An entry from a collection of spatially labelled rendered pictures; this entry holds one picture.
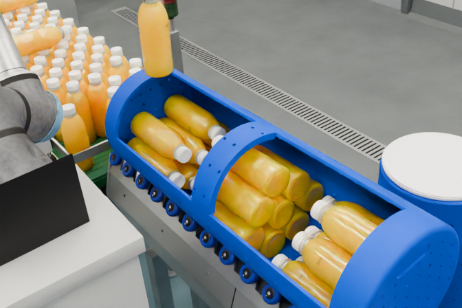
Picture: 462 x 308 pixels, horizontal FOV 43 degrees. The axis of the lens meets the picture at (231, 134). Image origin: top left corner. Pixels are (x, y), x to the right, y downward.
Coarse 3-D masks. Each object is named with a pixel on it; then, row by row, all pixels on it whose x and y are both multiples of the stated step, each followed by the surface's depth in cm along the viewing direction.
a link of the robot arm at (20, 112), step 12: (0, 84) 113; (0, 96) 109; (12, 96) 113; (24, 96) 117; (0, 108) 108; (12, 108) 111; (24, 108) 115; (0, 120) 106; (12, 120) 108; (24, 120) 115
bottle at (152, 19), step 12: (156, 0) 133; (144, 12) 133; (156, 12) 133; (144, 24) 134; (156, 24) 134; (168, 24) 137; (144, 36) 136; (156, 36) 135; (168, 36) 138; (144, 48) 138; (156, 48) 137; (168, 48) 139; (144, 60) 140; (156, 60) 138; (168, 60) 140; (156, 72) 140; (168, 72) 141
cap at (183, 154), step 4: (180, 148) 140; (184, 148) 139; (188, 148) 140; (176, 152) 140; (180, 152) 139; (184, 152) 139; (188, 152) 140; (176, 156) 140; (180, 156) 139; (184, 156) 140; (188, 156) 141; (180, 160) 140; (184, 160) 141; (188, 160) 141
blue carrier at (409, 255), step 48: (144, 96) 156; (192, 96) 166; (240, 144) 120; (288, 144) 136; (192, 192) 124; (336, 192) 129; (384, 192) 106; (240, 240) 114; (288, 240) 134; (384, 240) 94; (432, 240) 97; (288, 288) 106; (336, 288) 96; (384, 288) 93; (432, 288) 106
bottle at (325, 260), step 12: (312, 240) 109; (324, 240) 108; (300, 252) 111; (312, 252) 107; (324, 252) 105; (336, 252) 105; (312, 264) 106; (324, 264) 104; (336, 264) 103; (324, 276) 104; (336, 276) 102
